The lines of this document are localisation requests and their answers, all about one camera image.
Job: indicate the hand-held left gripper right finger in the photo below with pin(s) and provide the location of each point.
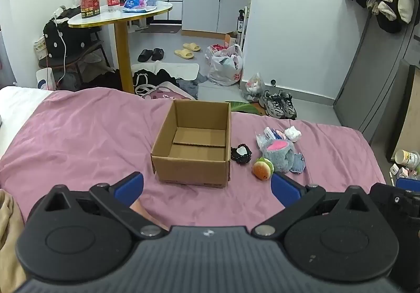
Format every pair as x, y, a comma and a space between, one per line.
285, 188

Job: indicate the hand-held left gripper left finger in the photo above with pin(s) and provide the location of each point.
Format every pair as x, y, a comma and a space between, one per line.
129, 186

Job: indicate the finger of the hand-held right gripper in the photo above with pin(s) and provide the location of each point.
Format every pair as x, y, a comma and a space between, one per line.
408, 184

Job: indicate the burger plush toy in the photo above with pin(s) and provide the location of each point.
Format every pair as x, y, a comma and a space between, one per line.
261, 170

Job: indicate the grey fluffy plush with pink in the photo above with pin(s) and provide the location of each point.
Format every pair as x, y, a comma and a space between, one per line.
282, 157

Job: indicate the blue tissue packet peach print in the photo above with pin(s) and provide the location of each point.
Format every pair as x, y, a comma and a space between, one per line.
269, 134

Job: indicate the brown cardboard box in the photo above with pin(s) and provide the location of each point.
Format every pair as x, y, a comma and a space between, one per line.
190, 165

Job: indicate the white paper cup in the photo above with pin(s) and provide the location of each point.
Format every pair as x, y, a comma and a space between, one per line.
407, 159

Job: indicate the clear plastic wrap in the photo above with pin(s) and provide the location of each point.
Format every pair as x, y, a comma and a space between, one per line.
260, 142

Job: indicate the pink bedsheet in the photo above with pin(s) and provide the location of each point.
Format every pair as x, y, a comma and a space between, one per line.
82, 135

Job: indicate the grey white sneaker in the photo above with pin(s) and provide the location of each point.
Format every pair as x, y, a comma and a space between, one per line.
271, 106
288, 106

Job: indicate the green leaf cartoon rug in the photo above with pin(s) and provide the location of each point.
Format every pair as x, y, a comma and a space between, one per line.
242, 106

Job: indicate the pink cartoon bear cushion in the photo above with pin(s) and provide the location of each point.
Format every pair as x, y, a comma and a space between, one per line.
167, 92

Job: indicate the clear plastic bag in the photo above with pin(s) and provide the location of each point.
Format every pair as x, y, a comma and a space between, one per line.
253, 89

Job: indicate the grey wardrobe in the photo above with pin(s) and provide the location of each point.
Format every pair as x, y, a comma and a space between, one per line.
370, 83

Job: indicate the grey cloth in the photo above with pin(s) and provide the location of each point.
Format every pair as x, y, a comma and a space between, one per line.
192, 84

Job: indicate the beige cloth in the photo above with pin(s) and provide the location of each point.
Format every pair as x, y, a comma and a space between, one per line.
10, 230

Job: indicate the white bath mat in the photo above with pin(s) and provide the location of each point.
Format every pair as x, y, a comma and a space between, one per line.
183, 69

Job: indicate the white plastic shopping bag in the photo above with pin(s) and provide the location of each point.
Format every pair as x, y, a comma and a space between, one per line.
223, 73

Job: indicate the black slipper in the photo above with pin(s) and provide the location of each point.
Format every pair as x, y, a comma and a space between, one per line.
145, 55
157, 54

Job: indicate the white round appliance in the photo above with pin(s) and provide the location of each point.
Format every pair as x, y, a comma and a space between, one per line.
46, 79

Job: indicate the white bedding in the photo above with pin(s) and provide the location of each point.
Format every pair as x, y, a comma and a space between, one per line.
16, 106

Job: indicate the dark chair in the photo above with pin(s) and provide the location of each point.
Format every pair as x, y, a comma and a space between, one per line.
82, 53

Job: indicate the yellow slipper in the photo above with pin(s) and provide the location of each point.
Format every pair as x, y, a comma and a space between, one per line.
192, 47
184, 54

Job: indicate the small open cardboard box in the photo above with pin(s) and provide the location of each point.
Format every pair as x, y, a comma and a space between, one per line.
231, 38

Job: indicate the dark doormat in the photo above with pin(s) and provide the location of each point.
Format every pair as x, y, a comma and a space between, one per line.
160, 29

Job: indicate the black polka dot bag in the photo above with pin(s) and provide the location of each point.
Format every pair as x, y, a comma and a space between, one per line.
69, 37

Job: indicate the spray bottle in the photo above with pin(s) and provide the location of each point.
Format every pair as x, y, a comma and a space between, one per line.
240, 24

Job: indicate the white oval table yellow leg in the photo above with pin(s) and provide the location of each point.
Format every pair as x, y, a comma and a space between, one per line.
137, 13

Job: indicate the blue patterned tissue pack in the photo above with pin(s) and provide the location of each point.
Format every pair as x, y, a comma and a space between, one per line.
139, 4

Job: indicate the red snack bag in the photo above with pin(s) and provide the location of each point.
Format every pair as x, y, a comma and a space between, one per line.
89, 4

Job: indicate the white kitchen cabinet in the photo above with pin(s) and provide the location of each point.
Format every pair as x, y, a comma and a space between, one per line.
210, 7

